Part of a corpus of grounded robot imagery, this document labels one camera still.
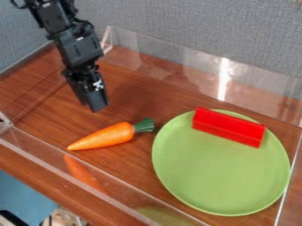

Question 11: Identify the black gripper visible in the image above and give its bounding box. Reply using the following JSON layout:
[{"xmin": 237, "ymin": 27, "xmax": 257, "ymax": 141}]
[{"xmin": 46, "ymin": 20, "xmax": 109, "ymax": 113}]

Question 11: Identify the orange toy carrot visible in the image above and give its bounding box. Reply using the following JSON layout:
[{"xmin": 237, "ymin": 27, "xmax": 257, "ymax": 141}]
[{"xmin": 67, "ymin": 118, "xmax": 156, "ymax": 151}]

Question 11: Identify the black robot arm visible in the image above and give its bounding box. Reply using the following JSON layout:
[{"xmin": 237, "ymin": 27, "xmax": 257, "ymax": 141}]
[{"xmin": 10, "ymin": 0, "xmax": 109, "ymax": 112}]

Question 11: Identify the red rectangular block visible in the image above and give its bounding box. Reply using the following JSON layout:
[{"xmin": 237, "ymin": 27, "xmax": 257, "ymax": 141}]
[{"xmin": 193, "ymin": 108, "xmax": 266, "ymax": 148}]

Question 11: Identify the green round plate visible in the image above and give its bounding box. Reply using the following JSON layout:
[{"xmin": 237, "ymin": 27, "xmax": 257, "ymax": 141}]
[{"xmin": 153, "ymin": 111, "xmax": 290, "ymax": 216}]

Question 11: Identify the clear acrylic enclosure wall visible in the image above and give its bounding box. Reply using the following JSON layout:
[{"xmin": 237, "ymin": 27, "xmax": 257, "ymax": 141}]
[{"xmin": 0, "ymin": 27, "xmax": 302, "ymax": 226}]

